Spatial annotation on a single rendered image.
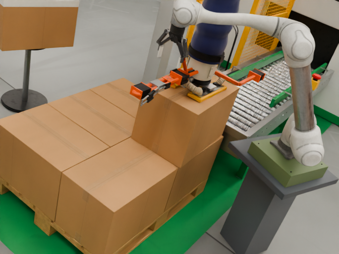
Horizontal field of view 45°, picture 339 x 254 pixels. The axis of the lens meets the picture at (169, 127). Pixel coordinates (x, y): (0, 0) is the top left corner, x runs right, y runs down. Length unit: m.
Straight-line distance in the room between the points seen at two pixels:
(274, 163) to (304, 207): 1.30
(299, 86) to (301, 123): 0.22
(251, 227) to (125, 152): 0.95
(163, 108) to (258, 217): 0.92
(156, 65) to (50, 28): 1.18
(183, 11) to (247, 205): 1.41
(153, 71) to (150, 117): 1.67
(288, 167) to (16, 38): 2.19
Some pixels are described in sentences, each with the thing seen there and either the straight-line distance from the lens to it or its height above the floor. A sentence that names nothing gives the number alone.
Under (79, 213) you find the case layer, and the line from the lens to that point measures 2.42.
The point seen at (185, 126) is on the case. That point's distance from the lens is 2.45.
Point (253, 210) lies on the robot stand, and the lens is 2.76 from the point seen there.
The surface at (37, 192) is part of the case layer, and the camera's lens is 2.65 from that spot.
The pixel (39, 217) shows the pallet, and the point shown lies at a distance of 2.76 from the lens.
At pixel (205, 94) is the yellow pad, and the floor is 0.97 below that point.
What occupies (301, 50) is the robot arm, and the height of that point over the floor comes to 1.53.
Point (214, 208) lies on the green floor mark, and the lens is 3.25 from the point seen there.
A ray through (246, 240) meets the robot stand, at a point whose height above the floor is 0.16.
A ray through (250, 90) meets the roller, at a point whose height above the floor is 0.55.
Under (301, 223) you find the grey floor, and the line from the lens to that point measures 3.53.
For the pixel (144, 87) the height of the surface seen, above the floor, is 1.10.
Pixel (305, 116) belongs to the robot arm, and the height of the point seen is 1.19.
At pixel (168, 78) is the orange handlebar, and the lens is 2.35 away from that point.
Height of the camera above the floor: 2.08
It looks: 31 degrees down
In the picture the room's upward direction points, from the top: 16 degrees clockwise
